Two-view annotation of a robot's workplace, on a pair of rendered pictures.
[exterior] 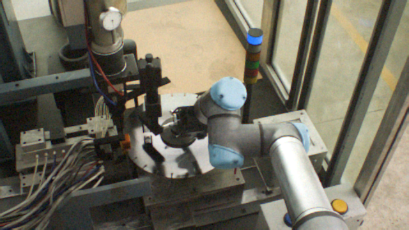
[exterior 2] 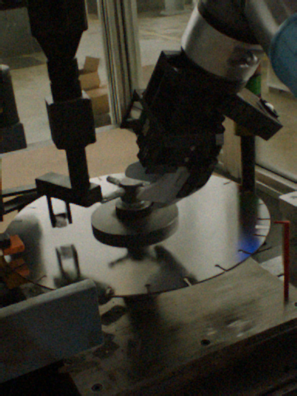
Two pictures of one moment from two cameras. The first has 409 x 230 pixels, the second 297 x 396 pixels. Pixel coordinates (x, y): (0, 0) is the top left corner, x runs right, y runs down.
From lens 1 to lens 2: 0.78 m
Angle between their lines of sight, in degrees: 23
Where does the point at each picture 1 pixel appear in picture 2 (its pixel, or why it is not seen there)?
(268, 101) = (274, 213)
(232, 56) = not seen: hidden behind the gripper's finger
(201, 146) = (198, 230)
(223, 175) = (262, 304)
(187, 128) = (170, 130)
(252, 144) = not seen: outside the picture
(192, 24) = (101, 155)
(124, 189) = (25, 326)
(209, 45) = not seen: hidden behind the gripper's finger
